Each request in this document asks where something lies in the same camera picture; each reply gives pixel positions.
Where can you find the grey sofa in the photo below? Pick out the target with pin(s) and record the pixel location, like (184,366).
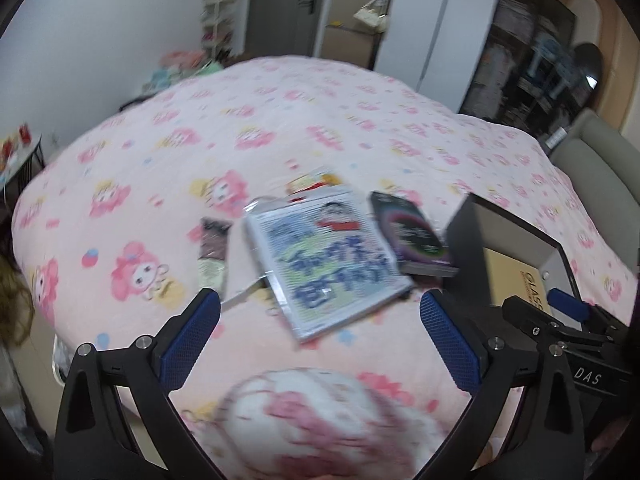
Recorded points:
(595,175)

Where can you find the dark bookcase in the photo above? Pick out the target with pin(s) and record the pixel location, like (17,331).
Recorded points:
(515,60)

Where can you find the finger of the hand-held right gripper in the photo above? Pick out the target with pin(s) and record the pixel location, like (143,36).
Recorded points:
(567,302)
(525,315)

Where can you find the pile of pastel plush toys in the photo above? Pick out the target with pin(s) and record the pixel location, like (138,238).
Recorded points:
(180,67)

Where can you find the black storage box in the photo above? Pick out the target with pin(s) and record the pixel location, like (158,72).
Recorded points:
(467,245)

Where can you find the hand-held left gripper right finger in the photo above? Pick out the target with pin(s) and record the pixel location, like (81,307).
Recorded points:
(450,342)

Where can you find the pink cartoon printed blanket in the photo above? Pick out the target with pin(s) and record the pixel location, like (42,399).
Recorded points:
(350,125)

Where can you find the brown fluffy thing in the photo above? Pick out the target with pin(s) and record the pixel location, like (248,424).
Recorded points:
(12,300)

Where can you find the side table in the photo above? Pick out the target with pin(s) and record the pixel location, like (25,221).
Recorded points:
(22,160)

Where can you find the cardboard box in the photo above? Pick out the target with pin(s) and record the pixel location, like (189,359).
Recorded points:
(350,35)

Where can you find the beige handbag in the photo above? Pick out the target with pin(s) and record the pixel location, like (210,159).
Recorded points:
(370,16)

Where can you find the power strip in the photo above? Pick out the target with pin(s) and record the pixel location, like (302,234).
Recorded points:
(557,139)

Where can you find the dark purple box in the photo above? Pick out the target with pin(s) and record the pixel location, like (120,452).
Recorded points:
(410,235)

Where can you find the white shelf rack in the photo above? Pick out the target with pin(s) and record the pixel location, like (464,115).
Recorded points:
(217,25)

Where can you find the white wardrobe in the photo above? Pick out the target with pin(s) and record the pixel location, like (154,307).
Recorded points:
(435,30)

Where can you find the red printed packet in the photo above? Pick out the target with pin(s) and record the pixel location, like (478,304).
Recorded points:
(312,182)

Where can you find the black arched mirror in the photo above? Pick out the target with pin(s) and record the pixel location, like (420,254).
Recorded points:
(586,75)

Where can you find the grey door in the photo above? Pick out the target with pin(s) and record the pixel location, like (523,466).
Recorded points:
(285,5)

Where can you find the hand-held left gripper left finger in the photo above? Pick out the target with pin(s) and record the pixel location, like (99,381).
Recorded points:
(192,332)

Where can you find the tan printed card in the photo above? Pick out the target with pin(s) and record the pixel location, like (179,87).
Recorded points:
(515,280)

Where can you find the hand cream tube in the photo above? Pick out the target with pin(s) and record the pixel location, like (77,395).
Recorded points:
(214,250)

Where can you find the cartoon booklet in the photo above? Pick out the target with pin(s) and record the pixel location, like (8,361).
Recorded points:
(325,265)

